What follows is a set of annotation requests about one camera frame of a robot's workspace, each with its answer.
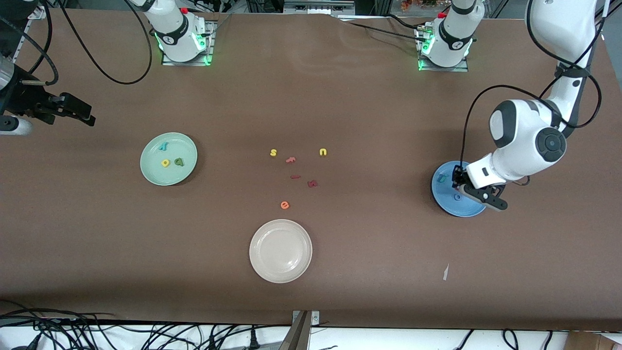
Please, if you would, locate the blue plate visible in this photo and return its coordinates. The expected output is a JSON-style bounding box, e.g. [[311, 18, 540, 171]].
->
[[432, 161, 487, 217]]

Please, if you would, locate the light green plate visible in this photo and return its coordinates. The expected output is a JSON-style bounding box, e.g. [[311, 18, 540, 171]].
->
[[140, 132, 198, 187]]

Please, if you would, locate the brown table cover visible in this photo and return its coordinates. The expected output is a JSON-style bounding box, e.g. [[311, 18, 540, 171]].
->
[[0, 7, 622, 331]]

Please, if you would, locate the beige plate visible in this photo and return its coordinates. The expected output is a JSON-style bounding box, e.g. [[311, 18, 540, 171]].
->
[[249, 219, 313, 284]]

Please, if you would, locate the cardboard box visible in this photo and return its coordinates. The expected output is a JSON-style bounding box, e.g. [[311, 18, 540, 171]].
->
[[566, 331, 622, 350]]

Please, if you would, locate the grey metal equipment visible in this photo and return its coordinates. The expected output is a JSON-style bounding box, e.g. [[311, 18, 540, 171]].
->
[[283, 0, 356, 15]]

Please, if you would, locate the brown diagonal bar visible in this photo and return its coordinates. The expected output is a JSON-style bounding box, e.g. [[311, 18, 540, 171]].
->
[[278, 312, 312, 350]]

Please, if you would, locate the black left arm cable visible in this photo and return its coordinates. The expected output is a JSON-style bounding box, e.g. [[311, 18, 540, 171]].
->
[[461, 0, 608, 188]]

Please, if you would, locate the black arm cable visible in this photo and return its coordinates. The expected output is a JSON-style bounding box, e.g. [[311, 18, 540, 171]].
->
[[0, 0, 154, 86], [461, 0, 608, 188]]

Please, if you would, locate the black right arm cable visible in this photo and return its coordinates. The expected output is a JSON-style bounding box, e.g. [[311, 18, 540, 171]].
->
[[0, 0, 154, 86]]

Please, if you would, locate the aluminium frame profile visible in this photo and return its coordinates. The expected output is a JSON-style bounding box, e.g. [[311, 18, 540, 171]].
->
[[586, 0, 622, 33], [0, 6, 49, 93]]

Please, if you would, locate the black base supply cable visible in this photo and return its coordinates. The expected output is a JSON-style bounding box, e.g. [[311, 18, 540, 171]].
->
[[340, 14, 422, 42]]

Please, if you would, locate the silver metal bracket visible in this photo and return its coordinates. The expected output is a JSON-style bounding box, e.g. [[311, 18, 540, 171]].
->
[[292, 310, 321, 326]]

